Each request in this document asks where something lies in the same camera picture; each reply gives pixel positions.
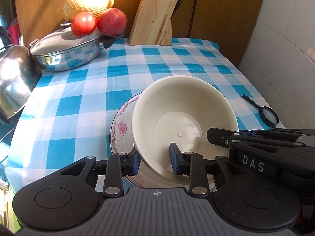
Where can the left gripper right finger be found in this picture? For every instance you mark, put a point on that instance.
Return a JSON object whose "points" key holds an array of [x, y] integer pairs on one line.
{"points": [[197, 168]]}

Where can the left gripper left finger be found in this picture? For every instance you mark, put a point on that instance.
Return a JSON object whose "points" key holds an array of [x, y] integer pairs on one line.
{"points": [[117, 166]]}

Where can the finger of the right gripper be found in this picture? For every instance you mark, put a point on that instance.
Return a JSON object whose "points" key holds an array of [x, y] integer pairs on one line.
{"points": [[265, 142], [304, 136]]}

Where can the floral pink rimmed plate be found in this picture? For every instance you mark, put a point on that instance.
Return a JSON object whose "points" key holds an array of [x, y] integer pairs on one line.
{"points": [[121, 141]]}

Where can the cream bowl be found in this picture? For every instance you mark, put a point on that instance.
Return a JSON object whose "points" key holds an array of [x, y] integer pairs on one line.
{"points": [[179, 109]]}

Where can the black magnifying glass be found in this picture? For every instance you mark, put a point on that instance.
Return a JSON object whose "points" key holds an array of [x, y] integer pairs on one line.
{"points": [[267, 115]]}

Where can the blue white checkered tablecloth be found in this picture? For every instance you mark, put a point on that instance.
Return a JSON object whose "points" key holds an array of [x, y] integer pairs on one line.
{"points": [[69, 114]]}

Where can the steel pot with lid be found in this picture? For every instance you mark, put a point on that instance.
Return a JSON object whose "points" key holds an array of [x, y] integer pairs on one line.
{"points": [[62, 50]]}

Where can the wooden knife block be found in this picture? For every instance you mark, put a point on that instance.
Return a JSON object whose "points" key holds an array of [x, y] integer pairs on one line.
{"points": [[152, 23]]}

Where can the black scissors in block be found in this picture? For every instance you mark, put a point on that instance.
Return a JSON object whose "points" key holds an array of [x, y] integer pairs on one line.
{"points": [[179, 2]]}

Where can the red apple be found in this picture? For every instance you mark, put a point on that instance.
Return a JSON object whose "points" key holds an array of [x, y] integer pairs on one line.
{"points": [[112, 22]]}

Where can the red tomato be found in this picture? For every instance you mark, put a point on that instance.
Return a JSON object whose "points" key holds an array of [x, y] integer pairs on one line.
{"points": [[83, 24]]}

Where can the steel kettle black handle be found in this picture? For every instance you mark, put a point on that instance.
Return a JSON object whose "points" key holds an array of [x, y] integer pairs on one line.
{"points": [[19, 76]]}

